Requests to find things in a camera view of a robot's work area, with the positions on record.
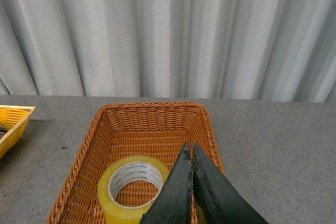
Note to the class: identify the grey pleated curtain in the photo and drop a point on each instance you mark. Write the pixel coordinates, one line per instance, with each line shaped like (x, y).
(274, 50)

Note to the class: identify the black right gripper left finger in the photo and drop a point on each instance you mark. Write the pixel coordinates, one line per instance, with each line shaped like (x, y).
(174, 202)

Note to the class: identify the yellow woven basket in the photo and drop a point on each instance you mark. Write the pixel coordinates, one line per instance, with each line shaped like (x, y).
(14, 119)

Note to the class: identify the brown wicker basket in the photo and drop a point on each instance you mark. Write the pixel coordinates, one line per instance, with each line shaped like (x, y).
(157, 129)

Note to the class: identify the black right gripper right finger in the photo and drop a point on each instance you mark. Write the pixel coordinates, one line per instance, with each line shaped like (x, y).
(216, 200)

